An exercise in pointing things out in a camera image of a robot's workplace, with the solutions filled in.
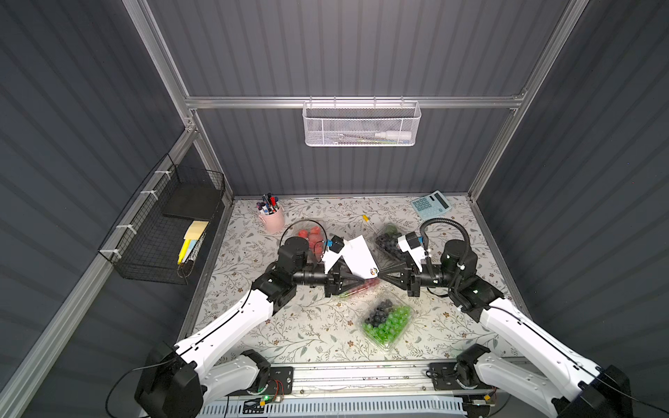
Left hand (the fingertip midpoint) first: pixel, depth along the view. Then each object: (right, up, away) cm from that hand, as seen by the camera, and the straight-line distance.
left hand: (364, 282), depth 66 cm
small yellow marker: (+5, +17, +46) cm, 49 cm away
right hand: (+5, +2, -1) cm, 6 cm away
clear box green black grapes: (+8, -15, +14) cm, 22 cm away
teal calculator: (+35, +23, +49) cm, 64 cm away
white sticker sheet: (-2, +7, -2) cm, 7 cm away
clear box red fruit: (-17, +12, +36) cm, 42 cm away
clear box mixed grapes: (+1, -7, +20) cm, 21 cm away
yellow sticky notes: (-49, +12, +8) cm, 51 cm away
